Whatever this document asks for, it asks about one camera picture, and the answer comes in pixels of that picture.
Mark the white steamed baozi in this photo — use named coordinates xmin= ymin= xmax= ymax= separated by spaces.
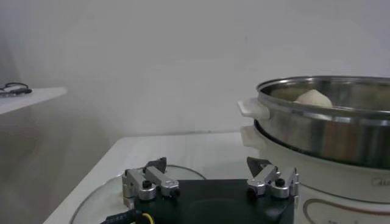
xmin=293 ymin=88 xmax=333 ymax=108

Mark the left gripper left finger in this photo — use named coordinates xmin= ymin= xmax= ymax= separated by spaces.
xmin=121 ymin=156 xmax=181 ymax=211

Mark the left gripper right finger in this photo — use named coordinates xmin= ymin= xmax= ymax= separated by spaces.
xmin=245 ymin=156 xmax=300 ymax=200

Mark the round glass pot lid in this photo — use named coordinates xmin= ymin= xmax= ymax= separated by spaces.
xmin=69 ymin=164 xmax=208 ymax=224

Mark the black looped cable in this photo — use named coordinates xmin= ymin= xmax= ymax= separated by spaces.
xmin=0 ymin=82 xmax=33 ymax=98

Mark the white side table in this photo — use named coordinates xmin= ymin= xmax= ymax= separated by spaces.
xmin=0 ymin=86 xmax=68 ymax=116

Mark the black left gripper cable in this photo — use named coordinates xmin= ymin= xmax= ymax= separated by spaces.
xmin=99 ymin=209 xmax=155 ymax=224

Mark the white electric cooker base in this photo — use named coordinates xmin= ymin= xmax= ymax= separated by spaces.
xmin=239 ymin=120 xmax=390 ymax=224

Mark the stainless steel steamer basket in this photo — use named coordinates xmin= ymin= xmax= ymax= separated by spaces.
xmin=237 ymin=75 xmax=390 ymax=170

